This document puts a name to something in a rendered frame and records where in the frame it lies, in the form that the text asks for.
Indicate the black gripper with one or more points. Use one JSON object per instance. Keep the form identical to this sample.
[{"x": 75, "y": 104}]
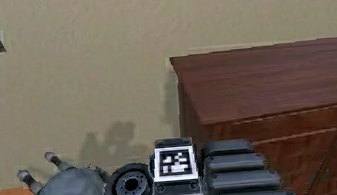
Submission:
[{"x": 130, "y": 186}]

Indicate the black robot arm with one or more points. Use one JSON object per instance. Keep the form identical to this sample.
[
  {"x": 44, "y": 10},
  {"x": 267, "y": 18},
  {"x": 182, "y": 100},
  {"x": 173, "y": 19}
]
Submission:
[{"x": 236, "y": 180}]

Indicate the grey rounded object with prongs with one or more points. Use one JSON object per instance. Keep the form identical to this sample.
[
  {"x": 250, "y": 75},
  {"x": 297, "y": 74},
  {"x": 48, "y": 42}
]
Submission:
[{"x": 70, "y": 193}]

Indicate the brown wooden cabinet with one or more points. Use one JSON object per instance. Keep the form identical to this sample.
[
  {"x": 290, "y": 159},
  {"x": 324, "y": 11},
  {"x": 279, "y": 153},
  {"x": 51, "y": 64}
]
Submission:
[{"x": 269, "y": 81}]

